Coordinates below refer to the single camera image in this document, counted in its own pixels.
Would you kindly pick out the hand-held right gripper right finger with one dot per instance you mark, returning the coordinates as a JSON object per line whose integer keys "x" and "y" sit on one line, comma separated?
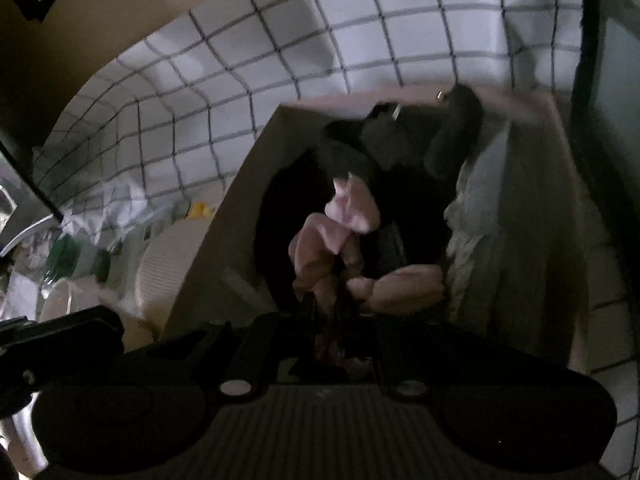
{"x": 395, "y": 355}

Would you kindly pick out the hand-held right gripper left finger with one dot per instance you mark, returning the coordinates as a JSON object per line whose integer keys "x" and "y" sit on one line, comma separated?
{"x": 260, "y": 350}

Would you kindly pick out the pink cardboard box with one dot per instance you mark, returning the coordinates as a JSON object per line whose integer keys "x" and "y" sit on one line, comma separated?
{"x": 225, "y": 240}

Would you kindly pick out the yellow and white sponge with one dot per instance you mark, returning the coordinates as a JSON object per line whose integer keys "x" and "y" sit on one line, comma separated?
{"x": 170, "y": 260}

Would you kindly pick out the pink plush toy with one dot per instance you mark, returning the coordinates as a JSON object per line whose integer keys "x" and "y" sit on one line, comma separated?
{"x": 325, "y": 240}

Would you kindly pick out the white cloth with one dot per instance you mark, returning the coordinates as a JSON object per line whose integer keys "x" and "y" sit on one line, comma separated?
{"x": 475, "y": 220}

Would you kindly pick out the large black plush toy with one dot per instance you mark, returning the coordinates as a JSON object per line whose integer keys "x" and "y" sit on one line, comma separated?
{"x": 400, "y": 160}

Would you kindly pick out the green clear plastic bottle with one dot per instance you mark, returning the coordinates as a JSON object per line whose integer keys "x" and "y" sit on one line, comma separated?
{"x": 65, "y": 255}

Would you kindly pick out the white checked tablecloth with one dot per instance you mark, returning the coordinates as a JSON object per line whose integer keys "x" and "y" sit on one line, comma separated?
{"x": 350, "y": 25}

